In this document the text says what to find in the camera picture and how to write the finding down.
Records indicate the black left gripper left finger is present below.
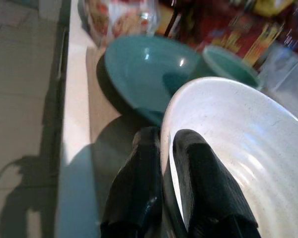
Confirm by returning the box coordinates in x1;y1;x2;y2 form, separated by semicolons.
100;125;164;238

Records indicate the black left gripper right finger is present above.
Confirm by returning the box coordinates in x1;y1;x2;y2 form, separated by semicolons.
172;129;259;238

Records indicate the white speckled bowl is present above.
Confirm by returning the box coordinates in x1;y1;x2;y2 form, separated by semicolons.
159;76;298;238

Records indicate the teal cup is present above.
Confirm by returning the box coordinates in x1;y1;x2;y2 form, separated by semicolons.
193;45;263;90

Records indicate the teal bowl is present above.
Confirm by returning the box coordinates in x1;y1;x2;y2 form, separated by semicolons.
96;34;205;126

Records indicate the clear plastic bag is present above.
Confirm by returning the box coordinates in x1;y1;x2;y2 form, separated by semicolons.
258;43;298;101

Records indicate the colourful snack package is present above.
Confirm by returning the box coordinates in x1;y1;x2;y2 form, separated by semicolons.
196;0;290;68

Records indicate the clear glass jar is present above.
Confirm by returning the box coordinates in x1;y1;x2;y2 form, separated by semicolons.
88;0;162;48

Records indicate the dark bottle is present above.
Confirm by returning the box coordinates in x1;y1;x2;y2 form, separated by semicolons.
163;0;191;42

